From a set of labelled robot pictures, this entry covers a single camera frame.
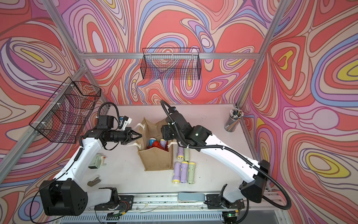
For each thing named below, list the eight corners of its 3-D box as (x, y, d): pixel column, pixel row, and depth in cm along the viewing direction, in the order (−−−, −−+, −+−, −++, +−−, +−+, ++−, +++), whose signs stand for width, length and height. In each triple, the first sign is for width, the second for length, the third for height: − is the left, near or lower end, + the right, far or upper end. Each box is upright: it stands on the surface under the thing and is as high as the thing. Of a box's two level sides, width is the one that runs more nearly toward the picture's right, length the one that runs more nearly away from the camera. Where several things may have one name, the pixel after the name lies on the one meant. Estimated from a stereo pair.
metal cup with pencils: (221, 128, 104) (227, 114, 92) (227, 120, 110) (233, 106, 97) (231, 134, 101) (238, 120, 89) (237, 125, 107) (245, 111, 94)
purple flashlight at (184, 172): (180, 183, 81) (180, 181, 79) (180, 163, 89) (180, 161, 86) (188, 183, 81) (189, 181, 79) (188, 163, 89) (188, 161, 86)
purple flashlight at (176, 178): (172, 183, 81) (172, 182, 79) (173, 163, 89) (173, 161, 87) (180, 183, 81) (180, 182, 79) (180, 163, 89) (180, 161, 87)
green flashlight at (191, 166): (187, 183, 81) (188, 182, 79) (188, 163, 89) (188, 161, 87) (195, 184, 81) (195, 183, 79) (195, 164, 89) (195, 162, 86)
